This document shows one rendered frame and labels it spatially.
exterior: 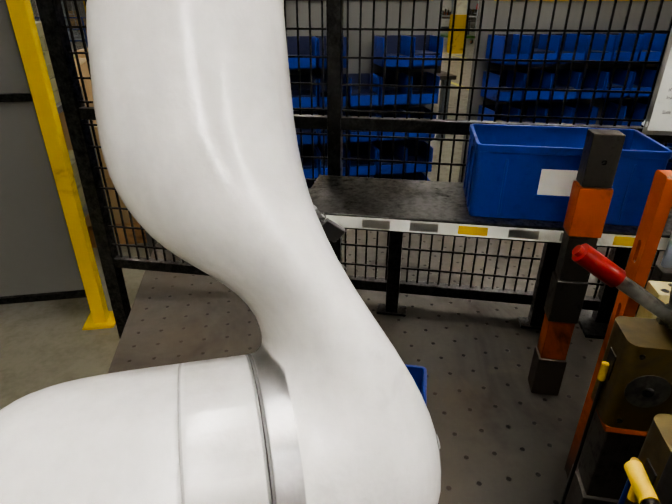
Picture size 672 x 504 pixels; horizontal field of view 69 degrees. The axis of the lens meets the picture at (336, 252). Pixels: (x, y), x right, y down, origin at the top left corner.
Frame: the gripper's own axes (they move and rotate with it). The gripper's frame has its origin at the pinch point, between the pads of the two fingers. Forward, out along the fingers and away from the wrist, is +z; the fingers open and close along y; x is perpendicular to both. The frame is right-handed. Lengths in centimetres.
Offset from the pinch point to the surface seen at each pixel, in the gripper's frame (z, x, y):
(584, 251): 8.6, 30.0, 20.8
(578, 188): 24.4, 29.9, -5.2
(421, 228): 13.9, 7.0, -9.9
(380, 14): 25, 2, -181
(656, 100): 40, 47, -29
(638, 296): 15.9, 30.5, 23.3
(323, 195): 0.8, -5.0, -22.2
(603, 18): 117, 65, -198
